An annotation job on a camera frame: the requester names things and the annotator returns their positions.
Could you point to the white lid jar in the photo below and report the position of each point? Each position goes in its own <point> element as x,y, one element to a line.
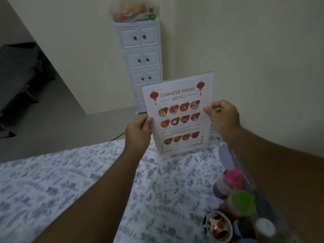
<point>264,229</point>

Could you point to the green lid jar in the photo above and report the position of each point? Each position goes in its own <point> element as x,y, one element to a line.
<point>240,203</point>

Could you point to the person's right forearm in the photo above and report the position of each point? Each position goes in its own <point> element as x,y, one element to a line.
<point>276,179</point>

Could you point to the person's right thumb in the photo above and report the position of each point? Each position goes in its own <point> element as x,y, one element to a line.
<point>208,111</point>

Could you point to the dark grey sofa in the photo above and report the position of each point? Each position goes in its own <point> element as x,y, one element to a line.
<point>19,70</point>

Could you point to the patterned ceramic bowl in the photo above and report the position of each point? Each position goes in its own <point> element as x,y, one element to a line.
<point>218,226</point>

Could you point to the laminated food menu sheet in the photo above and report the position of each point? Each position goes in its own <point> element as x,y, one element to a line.
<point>179,116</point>

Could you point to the dark lid jar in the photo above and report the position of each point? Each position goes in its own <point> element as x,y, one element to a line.
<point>244,230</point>

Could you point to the blue floral tablecloth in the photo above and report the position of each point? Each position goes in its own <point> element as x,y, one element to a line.
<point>101,192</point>

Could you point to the person's left thumb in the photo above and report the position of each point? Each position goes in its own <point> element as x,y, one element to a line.
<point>148,121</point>

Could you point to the pink lid jar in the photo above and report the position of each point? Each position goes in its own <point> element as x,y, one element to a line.
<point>231,180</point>

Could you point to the person's left hand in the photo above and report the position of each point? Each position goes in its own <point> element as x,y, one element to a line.
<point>136,132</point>

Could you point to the white plastic drawer cabinet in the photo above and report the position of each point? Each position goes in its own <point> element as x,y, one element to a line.
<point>141,58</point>

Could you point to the person's left forearm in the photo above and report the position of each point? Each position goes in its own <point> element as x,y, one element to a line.
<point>93,194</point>

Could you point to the clear plastic bag of items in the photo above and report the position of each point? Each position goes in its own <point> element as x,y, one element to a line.
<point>134,11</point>

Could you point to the person's right hand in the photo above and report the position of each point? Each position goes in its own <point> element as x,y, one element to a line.
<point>224,118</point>

